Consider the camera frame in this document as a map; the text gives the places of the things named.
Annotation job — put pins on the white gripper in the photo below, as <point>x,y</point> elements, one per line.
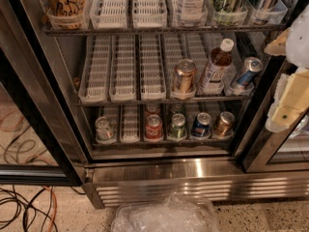
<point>298,43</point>

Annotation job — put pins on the red coke can front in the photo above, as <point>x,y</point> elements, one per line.
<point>153,128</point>

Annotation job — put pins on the blue silver slim can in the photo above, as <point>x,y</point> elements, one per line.
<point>251,67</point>

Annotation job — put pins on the blue can top shelf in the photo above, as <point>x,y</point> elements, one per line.
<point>263,9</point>

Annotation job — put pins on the right glass fridge door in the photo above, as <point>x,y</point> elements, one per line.
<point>255,147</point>

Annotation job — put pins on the glass fridge door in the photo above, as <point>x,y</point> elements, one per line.
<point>255,147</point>
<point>35,75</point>

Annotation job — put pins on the brown bottom shelf can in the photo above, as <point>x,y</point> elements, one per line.
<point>223,125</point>

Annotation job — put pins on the green can top shelf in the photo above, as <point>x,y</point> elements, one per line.
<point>229,12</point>

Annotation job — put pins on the blue pepsi can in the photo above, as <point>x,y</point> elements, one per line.
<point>201,127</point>

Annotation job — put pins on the gold can middle shelf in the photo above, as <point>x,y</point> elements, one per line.
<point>183,76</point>

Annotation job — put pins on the green can behind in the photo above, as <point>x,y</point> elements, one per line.
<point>177,107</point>

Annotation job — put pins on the stainless steel fridge cabinet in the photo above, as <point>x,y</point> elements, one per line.
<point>146,172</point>

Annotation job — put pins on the green can front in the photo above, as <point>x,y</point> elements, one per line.
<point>177,129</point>

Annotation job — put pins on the white bottle top shelf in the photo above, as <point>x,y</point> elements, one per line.
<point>191,13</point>

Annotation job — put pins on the white tray shelf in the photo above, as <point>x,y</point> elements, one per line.
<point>152,79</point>
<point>149,14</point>
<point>130,124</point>
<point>109,14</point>
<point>95,78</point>
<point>123,70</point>

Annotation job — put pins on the red can behind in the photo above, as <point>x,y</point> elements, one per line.
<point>152,109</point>

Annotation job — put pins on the white tray top shelf right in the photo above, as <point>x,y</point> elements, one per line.
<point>149,14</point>

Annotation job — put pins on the white tray bottom shelf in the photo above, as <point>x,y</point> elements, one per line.
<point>130,124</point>

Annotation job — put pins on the silver can bottom left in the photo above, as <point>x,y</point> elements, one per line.
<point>104,129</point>

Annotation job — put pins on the white tray top shelf left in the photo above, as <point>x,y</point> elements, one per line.
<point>109,14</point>

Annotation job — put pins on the tan can top left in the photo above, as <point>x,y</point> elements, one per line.
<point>66,14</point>

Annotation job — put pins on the left glass fridge door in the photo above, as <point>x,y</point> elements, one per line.
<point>35,75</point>

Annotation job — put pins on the tea bottle white cap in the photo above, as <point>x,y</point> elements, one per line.
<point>219,63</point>

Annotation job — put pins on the clear crumpled plastic bag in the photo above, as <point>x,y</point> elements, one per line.
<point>176,213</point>

